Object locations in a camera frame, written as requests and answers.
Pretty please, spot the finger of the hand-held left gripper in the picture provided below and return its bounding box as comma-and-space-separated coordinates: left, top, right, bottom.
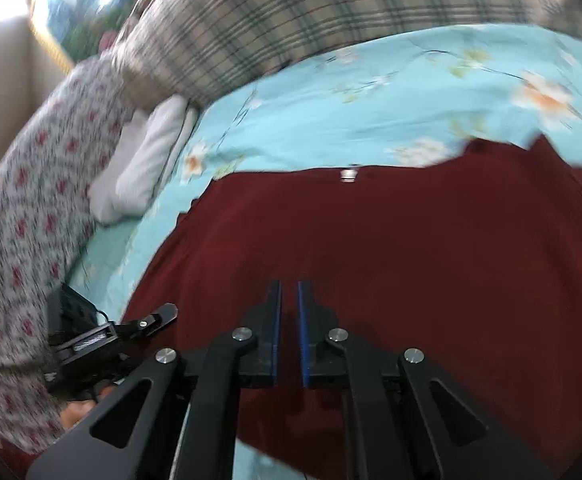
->
116, 302, 179, 339

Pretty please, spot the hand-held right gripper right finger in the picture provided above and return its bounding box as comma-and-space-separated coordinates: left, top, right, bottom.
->
298, 279, 554, 480

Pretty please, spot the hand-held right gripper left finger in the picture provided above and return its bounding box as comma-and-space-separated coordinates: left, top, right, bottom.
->
26, 279, 283, 480

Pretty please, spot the maroon hooded sweatshirt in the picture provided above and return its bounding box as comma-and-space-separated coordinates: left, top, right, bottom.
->
120, 134, 582, 478

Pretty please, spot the person's left hand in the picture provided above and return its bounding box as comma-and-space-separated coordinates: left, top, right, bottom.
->
60, 380, 116, 428

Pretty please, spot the white quilt with red flowers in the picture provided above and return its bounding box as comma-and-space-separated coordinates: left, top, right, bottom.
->
0, 52, 139, 456

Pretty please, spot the white folded cloth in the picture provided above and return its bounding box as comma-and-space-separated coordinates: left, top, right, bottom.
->
87, 94, 199, 225

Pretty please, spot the light blue floral bedsheet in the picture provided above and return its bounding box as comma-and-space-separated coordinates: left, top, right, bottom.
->
65, 22, 582, 480

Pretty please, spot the plaid pillow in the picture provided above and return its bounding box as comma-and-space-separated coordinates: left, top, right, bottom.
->
113, 0, 582, 108

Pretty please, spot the framed wall picture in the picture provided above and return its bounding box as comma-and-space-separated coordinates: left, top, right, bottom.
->
30, 0, 182, 73

